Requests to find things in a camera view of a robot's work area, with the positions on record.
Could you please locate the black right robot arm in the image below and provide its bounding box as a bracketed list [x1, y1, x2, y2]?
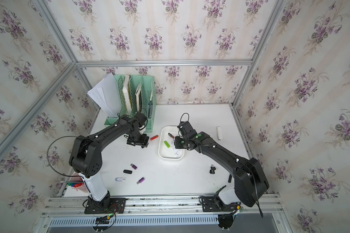
[175, 121, 269, 207]

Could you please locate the white paper stack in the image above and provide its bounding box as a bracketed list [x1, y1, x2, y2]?
[87, 74, 121, 117]

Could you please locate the green desk file organizer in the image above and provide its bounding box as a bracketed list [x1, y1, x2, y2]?
[114, 75, 157, 133]

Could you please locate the purple usb flash drive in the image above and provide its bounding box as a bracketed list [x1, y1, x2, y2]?
[137, 177, 145, 184]

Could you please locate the silver white swivel usb drive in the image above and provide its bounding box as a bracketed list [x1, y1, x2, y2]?
[115, 177, 126, 182]

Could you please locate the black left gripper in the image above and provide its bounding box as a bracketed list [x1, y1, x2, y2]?
[128, 130, 150, 147]

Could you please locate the purple silver small usb drive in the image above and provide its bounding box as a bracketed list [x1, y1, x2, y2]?
[130, 164, 138, 170]

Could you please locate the pink pen cup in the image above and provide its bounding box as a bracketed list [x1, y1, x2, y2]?
[67, 172, 88, 193]

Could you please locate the dark pen in organizer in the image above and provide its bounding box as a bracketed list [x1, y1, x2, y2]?
[148, 91, 153, 118]

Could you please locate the white eraser block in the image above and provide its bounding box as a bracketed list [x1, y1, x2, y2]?
[216, 126, 223, 141]

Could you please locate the white slim usb flash drive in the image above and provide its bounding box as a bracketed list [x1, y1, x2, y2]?
[174, 150, 181, 157]

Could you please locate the red usb flash drive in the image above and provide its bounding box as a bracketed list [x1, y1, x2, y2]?
[150, 135, 158, 141]

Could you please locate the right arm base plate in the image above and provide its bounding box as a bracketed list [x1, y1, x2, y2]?
[198, 196, 240, 212]

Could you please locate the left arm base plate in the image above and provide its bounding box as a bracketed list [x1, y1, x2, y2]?
[83, 197, 127, 215]

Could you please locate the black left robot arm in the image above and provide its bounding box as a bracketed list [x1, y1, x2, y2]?
[69, 112, 149, 203]

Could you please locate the white plastic storage box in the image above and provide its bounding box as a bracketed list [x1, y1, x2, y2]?
[158, 126, 185, 162]

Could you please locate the black small clip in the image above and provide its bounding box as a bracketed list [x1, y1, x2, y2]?
[209, 165, 216, 174]

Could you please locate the white book in organizer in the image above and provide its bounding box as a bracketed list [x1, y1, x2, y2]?
[122, 75, 132, 115]

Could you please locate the green usb flash drive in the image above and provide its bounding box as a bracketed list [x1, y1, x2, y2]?
[164, 140, 171, 148]

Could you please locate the beige notebook in organizer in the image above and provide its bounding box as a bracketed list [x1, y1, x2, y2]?
[135, 84, 143, 112]

